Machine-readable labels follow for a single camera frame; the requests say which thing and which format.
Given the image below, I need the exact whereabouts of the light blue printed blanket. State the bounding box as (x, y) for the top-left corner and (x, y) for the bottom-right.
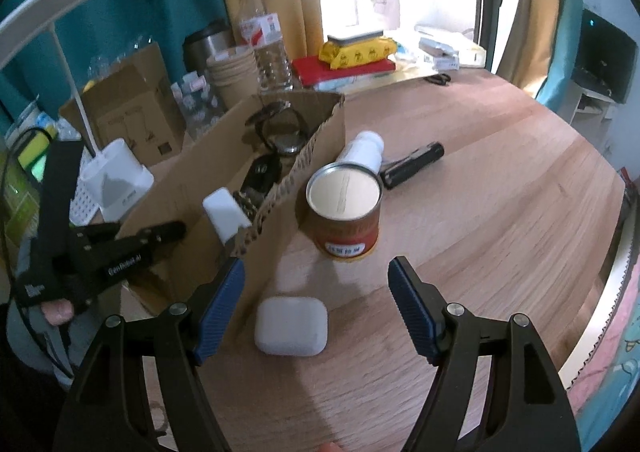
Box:
(575, 252), (640, 438)

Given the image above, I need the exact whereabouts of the white plastic bottle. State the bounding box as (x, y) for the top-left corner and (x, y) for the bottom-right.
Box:
(333, 130), (385, 174)

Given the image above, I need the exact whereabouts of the clear water bottle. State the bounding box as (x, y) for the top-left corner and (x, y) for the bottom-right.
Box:
(237, 0), (294, 94)

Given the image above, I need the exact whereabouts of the green carton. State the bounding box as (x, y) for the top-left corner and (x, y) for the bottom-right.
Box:
(0, 149), (47, 255)

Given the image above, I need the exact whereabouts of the person's grey clothing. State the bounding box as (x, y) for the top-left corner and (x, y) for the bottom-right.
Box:
(0, 232), (77, 385)

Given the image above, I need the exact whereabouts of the small white box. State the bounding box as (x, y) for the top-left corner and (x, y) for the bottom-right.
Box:
(417, 36), (462, 71)

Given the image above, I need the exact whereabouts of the white earbuds case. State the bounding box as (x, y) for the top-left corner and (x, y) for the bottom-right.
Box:
(253, 295), (330, 358)

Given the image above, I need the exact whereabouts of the brown printed cardboard box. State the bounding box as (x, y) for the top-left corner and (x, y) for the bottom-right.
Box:
(58, 42), (187, 168)

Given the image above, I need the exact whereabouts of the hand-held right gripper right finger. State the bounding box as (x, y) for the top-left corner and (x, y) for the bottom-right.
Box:
(387, 255), (583, 452)

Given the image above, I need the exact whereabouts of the black television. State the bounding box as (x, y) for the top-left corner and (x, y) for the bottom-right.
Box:
(571, 8), (639, 104)

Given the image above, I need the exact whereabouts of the yellow printed packet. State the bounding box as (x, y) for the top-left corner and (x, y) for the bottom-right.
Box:
(319, 37), (399, 71)

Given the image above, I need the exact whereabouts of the clear plastic bag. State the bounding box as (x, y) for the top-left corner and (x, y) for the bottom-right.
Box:
(82, 33), (157, 83)

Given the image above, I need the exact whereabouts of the person's left hand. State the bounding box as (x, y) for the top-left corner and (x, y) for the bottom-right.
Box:
(41, 298), (77, 326)

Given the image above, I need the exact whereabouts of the red tin can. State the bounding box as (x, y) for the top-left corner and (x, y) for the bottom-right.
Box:
(305, 162), (384, 259)

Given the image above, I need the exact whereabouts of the white serrated edge strip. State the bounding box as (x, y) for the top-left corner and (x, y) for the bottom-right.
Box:
(559, 191), (632, 385)

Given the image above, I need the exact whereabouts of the steel thermos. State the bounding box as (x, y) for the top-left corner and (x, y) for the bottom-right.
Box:
(182, 21), (237, 79)

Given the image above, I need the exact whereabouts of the white plastic basket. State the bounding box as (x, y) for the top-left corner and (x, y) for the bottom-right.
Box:
(66, 152), (109, 226)

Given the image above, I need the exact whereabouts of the white desk lamp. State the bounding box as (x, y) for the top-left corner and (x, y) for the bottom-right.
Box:
(0, 0), (155, 224)

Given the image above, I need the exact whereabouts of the narrow teal curtain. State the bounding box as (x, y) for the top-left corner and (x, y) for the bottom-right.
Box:
(534, 0), (593, 109)

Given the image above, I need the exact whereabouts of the stack of paper cups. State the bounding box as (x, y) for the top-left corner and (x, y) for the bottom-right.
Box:
(205, 45), (261, 109)

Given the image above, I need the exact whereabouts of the white television stand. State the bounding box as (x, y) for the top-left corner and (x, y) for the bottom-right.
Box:
(566, 81), (619, 134)

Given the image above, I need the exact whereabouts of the pile of papers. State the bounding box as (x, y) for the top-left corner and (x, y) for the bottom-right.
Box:
(320, 26), (487, 94)

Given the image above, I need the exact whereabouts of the black flashlight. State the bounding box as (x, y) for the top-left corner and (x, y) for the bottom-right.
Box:
(378, 141), (445, 191)

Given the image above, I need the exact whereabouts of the black car key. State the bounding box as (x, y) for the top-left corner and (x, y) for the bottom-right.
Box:
(239, 152), (284, 206)

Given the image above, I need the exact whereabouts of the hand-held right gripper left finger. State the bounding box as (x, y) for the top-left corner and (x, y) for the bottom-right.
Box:
(52, 256), (247, 452)

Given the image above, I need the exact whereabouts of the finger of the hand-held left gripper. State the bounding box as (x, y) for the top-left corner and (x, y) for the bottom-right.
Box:
(64, 220), (187, 306)
(74, 223), (124, 246)

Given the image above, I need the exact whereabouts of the yellow green sponge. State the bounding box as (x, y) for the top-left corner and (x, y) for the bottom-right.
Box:
(16, 127), (59, 174)

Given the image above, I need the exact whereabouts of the red book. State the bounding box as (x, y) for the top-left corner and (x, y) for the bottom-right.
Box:
(291, 54), (397, 84)

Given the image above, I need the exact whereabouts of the white rectangular block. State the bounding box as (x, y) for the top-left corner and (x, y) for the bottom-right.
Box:
(202, 186), (253, 244)

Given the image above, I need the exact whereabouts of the white flat device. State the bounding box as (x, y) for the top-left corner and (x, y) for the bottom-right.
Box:
(327, 30), (384, 45)

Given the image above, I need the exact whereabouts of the metal key chain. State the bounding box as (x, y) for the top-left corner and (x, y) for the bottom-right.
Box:
(234, 188), (259, 234)

